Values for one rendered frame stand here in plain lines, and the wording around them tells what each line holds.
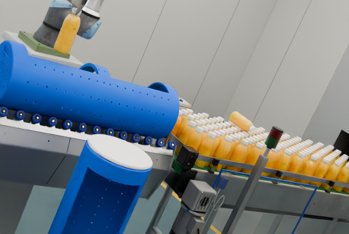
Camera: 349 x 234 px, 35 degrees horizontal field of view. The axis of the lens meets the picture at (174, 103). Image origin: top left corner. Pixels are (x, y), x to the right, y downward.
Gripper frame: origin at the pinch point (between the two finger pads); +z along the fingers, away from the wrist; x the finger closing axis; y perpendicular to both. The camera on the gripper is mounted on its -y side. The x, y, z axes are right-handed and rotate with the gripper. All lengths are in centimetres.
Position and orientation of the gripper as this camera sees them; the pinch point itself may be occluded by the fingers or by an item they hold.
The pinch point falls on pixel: (76, 11)
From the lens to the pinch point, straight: 240.1
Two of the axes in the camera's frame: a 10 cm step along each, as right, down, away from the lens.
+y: -7.6, -2.1, -6.1
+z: -4.1, 8.9, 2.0
